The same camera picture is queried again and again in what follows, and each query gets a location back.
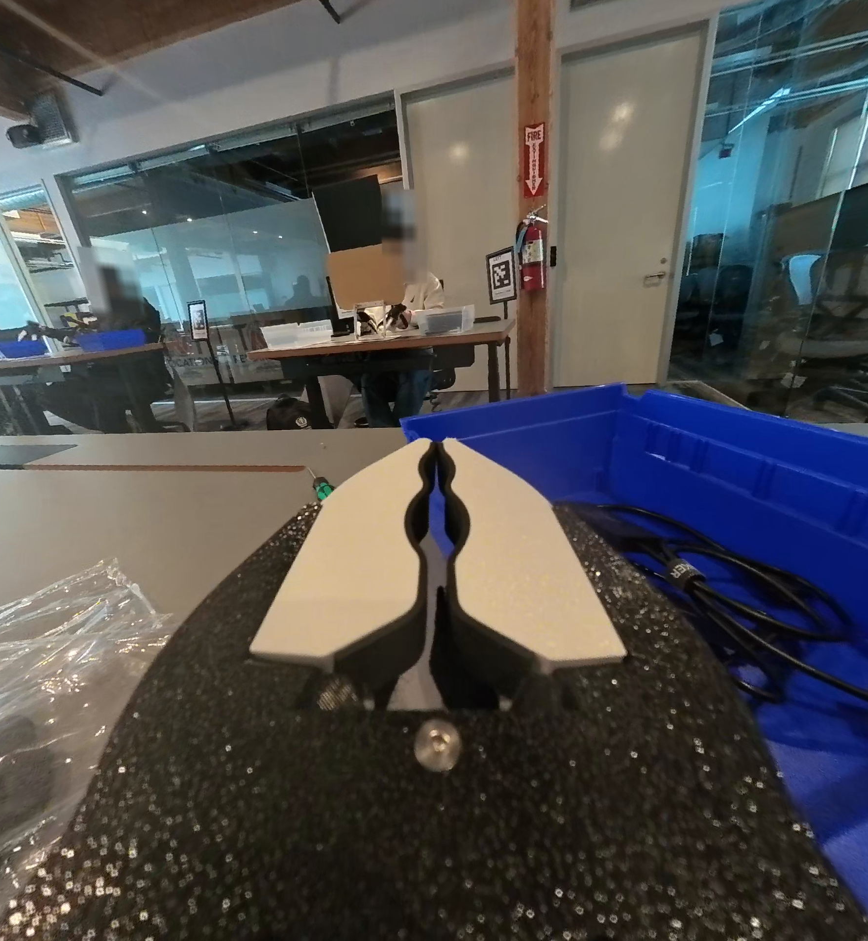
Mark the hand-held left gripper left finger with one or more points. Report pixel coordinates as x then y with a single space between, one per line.
345 581

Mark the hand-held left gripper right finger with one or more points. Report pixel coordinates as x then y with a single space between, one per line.
529 581

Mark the blue plastic bin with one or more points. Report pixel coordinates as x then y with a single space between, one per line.
735 456

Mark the black backpack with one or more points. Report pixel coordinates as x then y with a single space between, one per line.
290 413

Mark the clear plastic box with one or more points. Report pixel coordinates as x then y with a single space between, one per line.
294 334
447 320

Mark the wooden office desk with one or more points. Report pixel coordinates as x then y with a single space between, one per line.
470 334

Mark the small framed floor sign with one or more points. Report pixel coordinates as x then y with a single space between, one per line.
198 320

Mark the clear plastic bag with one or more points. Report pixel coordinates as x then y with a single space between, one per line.
51 661

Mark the brown cardboard panel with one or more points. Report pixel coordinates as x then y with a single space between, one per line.
360 276

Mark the black white tag sign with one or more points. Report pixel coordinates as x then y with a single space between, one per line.
501 276

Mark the red fire extinguisher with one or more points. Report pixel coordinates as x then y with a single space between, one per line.
531 257

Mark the small blue bin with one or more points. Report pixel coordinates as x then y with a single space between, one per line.
114 340
11 350

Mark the black screen panel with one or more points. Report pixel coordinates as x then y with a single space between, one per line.
345 213

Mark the long office desk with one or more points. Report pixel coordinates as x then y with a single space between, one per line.
37 362

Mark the grey office chair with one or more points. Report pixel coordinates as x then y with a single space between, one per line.
831 316

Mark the white door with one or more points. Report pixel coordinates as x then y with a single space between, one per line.
625 184

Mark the red fire sign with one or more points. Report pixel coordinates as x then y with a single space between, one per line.
534 158

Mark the wooden column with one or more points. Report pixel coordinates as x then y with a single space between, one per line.
535 73

